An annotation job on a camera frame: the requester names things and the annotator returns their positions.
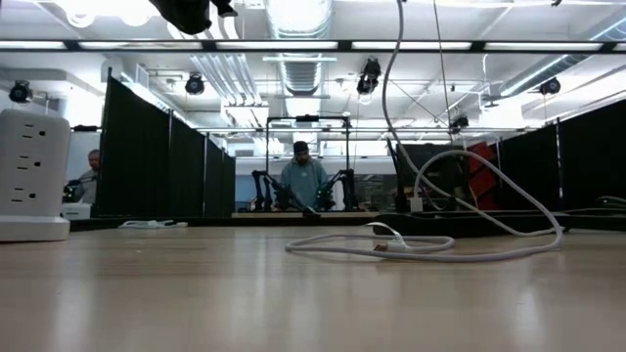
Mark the white tower power strip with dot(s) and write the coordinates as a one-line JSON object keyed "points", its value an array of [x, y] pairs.
{"points": [[29, 171]]}

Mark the long black power strip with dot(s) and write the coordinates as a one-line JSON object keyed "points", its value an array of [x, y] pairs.
{"points": [[464, 226]]}

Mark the black background robot arm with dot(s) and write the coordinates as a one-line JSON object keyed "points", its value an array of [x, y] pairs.
{"points": [[342, 188], [71, 191], [266, 190]]}

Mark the black ceiling spotlight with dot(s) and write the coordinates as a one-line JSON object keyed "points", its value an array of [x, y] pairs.
{"points": [[369, 77], [460, 123], [550, 86], [194, 84], [20, 92]]}

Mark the black curtain partition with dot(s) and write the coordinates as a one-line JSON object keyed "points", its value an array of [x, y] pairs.
{"points": [[147, 161], [562, 166]]}

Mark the person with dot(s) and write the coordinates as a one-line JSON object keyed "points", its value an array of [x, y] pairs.
{"points": [[90, 181], [303, 181]]}

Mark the wooden background table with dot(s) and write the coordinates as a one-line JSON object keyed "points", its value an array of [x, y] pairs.
{"points": [[264, 214]]}

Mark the white box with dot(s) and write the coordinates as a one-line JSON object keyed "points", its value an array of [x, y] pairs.
{"points": [[76, 211]]}

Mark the black monitor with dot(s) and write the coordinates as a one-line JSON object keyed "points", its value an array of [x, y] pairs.
{"points": [[447, 178]]}

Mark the red panel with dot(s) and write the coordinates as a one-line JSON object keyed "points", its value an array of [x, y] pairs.
{"points": [[481, 181]]}

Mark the silver ventilation duct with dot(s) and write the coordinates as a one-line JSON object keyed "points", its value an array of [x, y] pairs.
{"points": [[300, 73]]}

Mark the black background rig frame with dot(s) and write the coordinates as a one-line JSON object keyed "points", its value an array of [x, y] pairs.
{"points": [[267, 161]]}

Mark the small black frame mount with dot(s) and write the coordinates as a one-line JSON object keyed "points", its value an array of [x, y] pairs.
{"points": [[311, 212]]}

